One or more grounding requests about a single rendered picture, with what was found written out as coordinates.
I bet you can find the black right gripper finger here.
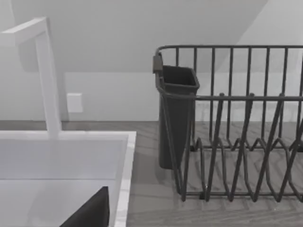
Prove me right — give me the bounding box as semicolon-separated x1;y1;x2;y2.
59;186;110;227

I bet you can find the white sink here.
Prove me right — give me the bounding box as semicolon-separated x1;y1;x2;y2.
0;131;137;227

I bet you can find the dark grey cutlery holder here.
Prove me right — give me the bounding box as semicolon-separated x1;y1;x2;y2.
158;65;200;170

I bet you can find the tall white tap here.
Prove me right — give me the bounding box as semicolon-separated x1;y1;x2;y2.
0;16;62;140

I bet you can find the white wall socket plate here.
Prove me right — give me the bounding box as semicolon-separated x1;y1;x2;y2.
67;93;84;113

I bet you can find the dark grey wire dish rack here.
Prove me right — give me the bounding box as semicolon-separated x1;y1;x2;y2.
152;44;303;203

